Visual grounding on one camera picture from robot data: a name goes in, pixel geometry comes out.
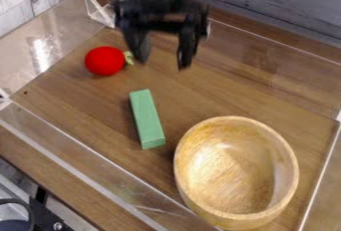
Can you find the red plush tomato toy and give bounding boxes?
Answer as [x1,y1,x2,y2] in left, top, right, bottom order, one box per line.
[84,46,135,76]

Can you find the black cable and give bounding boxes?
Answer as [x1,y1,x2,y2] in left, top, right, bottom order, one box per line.
[0,198,37,231]

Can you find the green rectangular block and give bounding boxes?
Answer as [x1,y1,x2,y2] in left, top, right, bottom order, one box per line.
[130,90,166,149]

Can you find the wooden bowl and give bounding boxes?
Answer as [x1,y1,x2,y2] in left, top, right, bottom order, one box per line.
[173,115,300,230]

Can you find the black metal bracket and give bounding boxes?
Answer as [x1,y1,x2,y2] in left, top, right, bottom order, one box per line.
[29,187,75,231]

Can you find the clear acrylic corner bracket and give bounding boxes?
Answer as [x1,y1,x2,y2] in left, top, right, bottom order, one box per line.
[86,0,130,29]

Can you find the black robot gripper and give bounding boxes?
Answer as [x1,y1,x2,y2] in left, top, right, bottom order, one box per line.
[112,0,209,70]

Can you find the clear acrylic tray wall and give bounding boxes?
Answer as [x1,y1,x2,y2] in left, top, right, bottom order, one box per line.
[0,0,341,231]

